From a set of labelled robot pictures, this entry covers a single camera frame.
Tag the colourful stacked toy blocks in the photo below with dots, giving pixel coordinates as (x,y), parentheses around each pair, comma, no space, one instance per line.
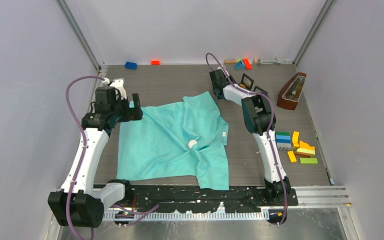
(306,153)

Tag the silver round brooch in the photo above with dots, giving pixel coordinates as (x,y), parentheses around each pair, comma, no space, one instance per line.
(191,143)

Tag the teal t-shirt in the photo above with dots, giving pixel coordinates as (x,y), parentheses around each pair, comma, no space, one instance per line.
(157,145)

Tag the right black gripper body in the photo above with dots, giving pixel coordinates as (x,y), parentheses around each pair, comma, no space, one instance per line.
(226,78)

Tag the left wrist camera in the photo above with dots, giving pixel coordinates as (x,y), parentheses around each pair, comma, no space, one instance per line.
(117,83)

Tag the yellow arch toy block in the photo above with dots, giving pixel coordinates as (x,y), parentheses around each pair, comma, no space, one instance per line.
(295,140)

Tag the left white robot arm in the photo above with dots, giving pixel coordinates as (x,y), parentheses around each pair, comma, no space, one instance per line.
(77,204)

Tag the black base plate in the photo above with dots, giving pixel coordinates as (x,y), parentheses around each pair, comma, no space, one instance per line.
(185,198)

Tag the orange-red toy brick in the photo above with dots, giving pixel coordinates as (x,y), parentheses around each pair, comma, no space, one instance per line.
(247,63)

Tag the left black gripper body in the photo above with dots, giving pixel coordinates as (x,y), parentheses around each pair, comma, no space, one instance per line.
(121,109)

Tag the black brooch display case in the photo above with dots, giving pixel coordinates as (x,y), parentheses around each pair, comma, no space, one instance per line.
(258,89)

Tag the black case with gold brooch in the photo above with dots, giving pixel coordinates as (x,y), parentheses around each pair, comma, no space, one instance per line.
(246,82)

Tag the yellow toy brick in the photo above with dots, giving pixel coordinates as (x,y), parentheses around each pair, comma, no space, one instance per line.
(291,156)

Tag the brown wooden metronome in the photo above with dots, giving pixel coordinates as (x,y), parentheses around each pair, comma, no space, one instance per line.
(289,95)

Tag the wooden toy block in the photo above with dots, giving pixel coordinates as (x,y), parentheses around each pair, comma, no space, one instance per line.
(231,61)

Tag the teal toy block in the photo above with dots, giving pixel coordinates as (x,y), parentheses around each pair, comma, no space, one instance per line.
(240,65)

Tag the blue toy brick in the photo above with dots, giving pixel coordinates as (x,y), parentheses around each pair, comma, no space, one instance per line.
(131,65)

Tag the stacked green blue grey bricks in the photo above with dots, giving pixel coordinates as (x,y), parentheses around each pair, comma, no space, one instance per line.
(283,140)

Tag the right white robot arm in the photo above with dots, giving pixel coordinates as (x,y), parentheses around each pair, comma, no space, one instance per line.
(259,119)

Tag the small orange toy brick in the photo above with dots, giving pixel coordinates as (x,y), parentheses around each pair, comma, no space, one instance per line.
(155,62)

